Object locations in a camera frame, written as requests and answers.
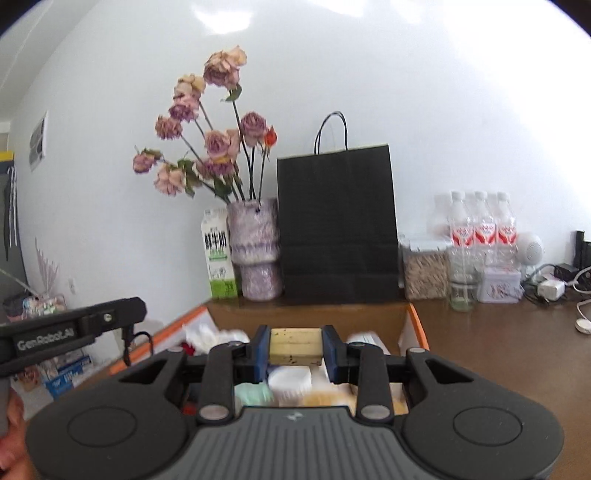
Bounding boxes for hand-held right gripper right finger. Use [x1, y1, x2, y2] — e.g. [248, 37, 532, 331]
[322, 324, 474, 422]

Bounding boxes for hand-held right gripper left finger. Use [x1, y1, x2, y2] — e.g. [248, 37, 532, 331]
[117, 325, 271, 424]

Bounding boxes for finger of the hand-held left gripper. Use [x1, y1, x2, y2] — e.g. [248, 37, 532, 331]
[78, 298, 147, 340]

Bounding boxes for yellow speckled block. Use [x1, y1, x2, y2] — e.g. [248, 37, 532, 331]
[269, 328, 324, 366]

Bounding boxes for white cap bottle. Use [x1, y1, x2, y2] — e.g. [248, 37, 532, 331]
[268, 366, 313, 403]

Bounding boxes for clear plastic bag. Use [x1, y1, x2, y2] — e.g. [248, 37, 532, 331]
[235, 383, 274, 408]

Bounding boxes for red orange cardboard box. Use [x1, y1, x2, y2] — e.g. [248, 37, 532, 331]
[108, 300, 431, 416]

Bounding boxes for white plastic container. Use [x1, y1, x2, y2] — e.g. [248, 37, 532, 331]
[346, 333, 391, 356]

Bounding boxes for clear seed container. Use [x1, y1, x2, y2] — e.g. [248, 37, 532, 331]
[399, 235, 451, 301]

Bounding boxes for person's left hand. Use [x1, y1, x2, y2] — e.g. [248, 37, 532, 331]
[0, 396, 31, 472]

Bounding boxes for white yellow plush toy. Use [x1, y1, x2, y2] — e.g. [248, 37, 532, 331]
[305, 384, 357, 408]

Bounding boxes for crumpled white tissue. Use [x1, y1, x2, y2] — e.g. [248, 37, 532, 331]
[182, 323, 232, 354]

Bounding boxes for pink dried grass sprig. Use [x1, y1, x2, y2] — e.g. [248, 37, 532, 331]
[34, 247, 61, 297]

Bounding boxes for purple textured vase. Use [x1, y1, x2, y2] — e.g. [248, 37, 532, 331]
[227, 198, 283, 301]

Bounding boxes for white green milk carton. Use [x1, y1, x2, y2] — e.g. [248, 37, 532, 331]
[199, 208, 240, 300]

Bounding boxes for dark panel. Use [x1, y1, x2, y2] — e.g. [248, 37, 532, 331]
[0, 161, 28, 296]

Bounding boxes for black paper bag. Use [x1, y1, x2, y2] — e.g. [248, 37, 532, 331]
[276, 111, 400, 306]

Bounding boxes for clear drinking glass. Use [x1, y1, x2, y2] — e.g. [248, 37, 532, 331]
[447, 247, 486, 313]

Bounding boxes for white printed tin box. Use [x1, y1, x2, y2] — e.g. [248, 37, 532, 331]
[477, 267, 525, 304]

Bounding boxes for dried rose bouquet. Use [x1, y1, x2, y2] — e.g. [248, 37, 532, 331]
[133, 45, 278, 204]

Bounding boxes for white round speaker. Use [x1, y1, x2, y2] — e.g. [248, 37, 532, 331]
[517, 233, 546, 269]

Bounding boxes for black upright device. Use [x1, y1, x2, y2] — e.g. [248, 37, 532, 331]
[575, 230, 591, 269]

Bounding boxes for black strap loop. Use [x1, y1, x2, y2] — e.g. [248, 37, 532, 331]
[121, 323, 154, 366]

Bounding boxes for wall poster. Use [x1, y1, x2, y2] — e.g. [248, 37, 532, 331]
[28, 111, 49, 173]

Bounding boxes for black cables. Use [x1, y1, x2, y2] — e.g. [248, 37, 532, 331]
[522, 263, 591, 308]

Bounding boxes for white puck charger cable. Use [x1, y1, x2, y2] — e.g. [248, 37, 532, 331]
[574, 298, 591, 334]

